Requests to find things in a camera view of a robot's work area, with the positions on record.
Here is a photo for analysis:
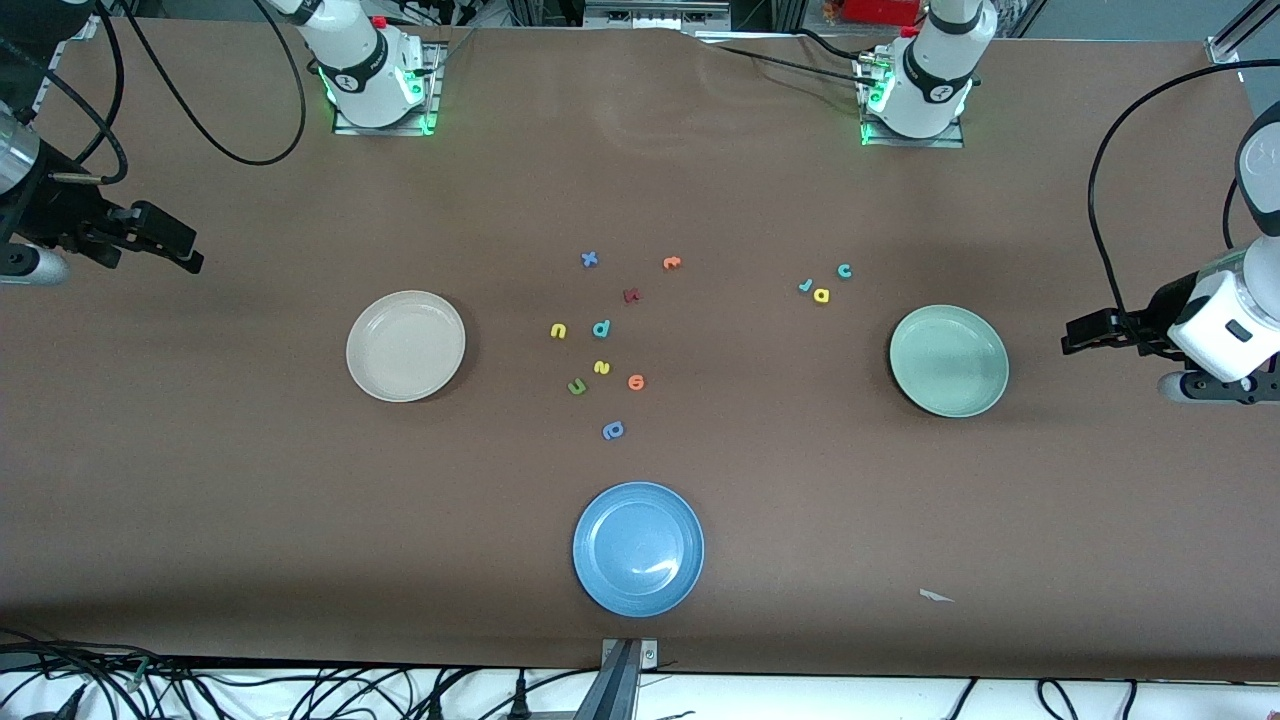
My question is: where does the pale green plate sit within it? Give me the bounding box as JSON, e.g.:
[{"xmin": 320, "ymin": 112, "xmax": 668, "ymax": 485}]
[{"xmin": 889, "ymin": 304, "xmax": 1010, "ymax": 418}]

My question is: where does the beige brown plate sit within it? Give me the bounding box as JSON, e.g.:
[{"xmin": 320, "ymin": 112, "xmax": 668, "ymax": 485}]
[{"xmin": 346, "ymin": 290, "xmax": 467, "ymax": 403}]

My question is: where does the brown table cover sheet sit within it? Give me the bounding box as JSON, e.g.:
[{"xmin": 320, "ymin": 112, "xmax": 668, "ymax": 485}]
[{"xmin": 0, "ymin": 15, "xmax": 1280, "ymax": 683}]

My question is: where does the red box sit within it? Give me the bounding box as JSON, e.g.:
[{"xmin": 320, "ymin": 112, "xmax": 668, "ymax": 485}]
[{"xmin": 843, "ymin": 0, "xmax": 923, "ymax": 27}]

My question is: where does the blue plate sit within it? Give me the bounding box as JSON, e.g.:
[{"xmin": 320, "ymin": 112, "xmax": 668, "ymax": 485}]
[{"xmin": 572, "ymin": 481, "xmax": 706, "ymax": 618}]

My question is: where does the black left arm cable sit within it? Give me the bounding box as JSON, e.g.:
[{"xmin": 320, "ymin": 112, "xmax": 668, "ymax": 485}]
[{"xmin": 1087, "ymin": 58, "xmax": 1280, "ymax": 331}]

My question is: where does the aluminium frame profile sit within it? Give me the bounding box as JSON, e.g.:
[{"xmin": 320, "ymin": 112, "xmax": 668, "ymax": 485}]
[
  {"xmin": 1205, "ymin": 0, "xmax": 1280, "ymax": 69},
  {"xmin": 35, "ymin": 10, "xmax": 101, "ymax": 113}
]

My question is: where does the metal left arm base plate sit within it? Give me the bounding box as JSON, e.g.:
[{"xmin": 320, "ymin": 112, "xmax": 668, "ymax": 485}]
[{"xmin": 858, "ymin": 55, "xmax": 966, "ymax": 149}]

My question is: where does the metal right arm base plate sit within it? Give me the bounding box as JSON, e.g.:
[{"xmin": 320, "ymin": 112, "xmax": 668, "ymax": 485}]
[{"xmin": 333, "ymin": 45, "xmax": 443, "ymax": 136}]

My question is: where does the black cable on table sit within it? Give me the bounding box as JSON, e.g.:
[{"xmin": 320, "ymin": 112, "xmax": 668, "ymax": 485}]
[
  {"xmin": 795, "ymin": 27, "xmax": 906, "ymax": 59},
  {"xmin": 700, "ymin": 38, "xmax": 873, "ymax": 81}
]

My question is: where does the grey metal frame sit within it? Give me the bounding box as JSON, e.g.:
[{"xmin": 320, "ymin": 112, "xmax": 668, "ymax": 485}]
[{"xmin": 583, "ymin": 0, "xmax": 733, "ymax": 33}]

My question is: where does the dark camera mount pole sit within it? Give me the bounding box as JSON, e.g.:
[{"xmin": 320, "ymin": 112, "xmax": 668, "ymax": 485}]
[{"xmin": 575, "ymin": 640, "xmax": 641, "ymax": 720}]

